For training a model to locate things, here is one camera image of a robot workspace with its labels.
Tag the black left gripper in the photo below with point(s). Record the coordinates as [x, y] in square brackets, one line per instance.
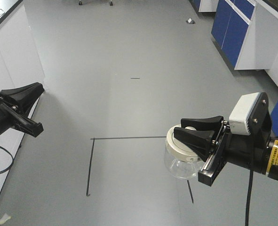
[23, 98]

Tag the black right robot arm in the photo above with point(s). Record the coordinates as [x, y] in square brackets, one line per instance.
[259, 114]

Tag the glass jar with white lid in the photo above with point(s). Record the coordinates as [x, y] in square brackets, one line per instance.
[179, 159]

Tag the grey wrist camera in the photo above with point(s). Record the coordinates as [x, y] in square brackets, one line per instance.
[238, 119]

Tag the white lab cabinet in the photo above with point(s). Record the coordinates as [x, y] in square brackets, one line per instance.
[20, 65]

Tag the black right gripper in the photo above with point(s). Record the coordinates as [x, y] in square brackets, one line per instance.
[249, 152]

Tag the blue lab cabinet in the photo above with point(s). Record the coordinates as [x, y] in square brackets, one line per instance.
[231, 23]

